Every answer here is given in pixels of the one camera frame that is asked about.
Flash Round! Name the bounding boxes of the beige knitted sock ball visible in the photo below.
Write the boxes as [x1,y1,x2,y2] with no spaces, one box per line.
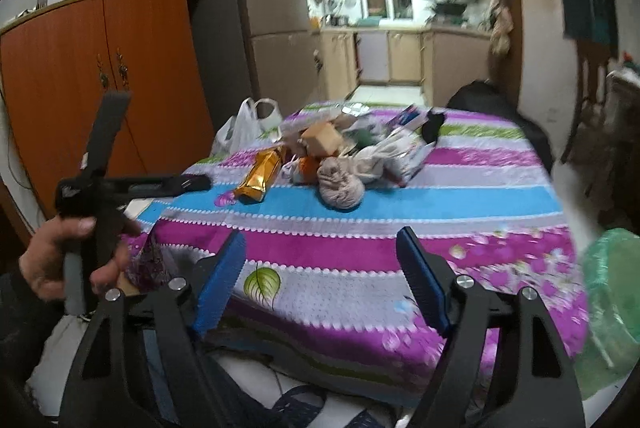
[317,157,364,211]

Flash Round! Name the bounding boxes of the orange printed paper bag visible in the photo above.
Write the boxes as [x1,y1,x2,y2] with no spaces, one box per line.
[282,157,320,185]

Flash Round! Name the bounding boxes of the beige kitchen base cabinets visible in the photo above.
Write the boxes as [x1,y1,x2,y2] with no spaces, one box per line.
[312,24,490,106]

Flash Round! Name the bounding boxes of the green lined trash bin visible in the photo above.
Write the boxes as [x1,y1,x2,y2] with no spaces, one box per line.
[574,229,639,399]

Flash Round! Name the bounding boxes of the person's left hand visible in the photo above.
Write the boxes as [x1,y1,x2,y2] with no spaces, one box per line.
[18,215,131,302]

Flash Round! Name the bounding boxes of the colourful striped floral tablecloth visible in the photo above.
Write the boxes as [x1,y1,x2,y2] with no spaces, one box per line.
[128,110,588,405]

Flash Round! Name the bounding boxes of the gold snack packet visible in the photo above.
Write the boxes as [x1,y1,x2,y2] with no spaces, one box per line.
[233,145,288,203]

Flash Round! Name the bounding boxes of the white red tissue pack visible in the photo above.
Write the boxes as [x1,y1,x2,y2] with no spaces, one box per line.
[378,128,435,187]

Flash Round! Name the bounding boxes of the black sock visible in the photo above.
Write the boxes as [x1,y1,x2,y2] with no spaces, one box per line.
[421,109,447,145]

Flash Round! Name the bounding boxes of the dark green rolled sock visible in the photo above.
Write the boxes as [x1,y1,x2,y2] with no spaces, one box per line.
[355,129,385,149]

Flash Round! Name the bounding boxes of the tan sponge block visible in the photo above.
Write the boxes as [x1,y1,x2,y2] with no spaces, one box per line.
[300,122,344,157]

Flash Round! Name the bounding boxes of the orange wooden cabinet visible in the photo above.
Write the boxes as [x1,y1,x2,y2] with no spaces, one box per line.
[1,0,214,217]

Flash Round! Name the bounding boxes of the white plastic bag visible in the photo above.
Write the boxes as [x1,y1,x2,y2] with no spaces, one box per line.
[209,97,282,157]

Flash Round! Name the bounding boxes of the black bag on floor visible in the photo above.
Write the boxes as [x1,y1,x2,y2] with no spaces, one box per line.
[447,80,555,174]

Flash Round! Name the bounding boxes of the grey refrigerator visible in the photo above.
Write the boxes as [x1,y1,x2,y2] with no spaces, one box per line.
[192,0,320,127]

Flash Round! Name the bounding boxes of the wooden dining chair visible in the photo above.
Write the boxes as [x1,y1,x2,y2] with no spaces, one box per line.
[560,39,613,163]

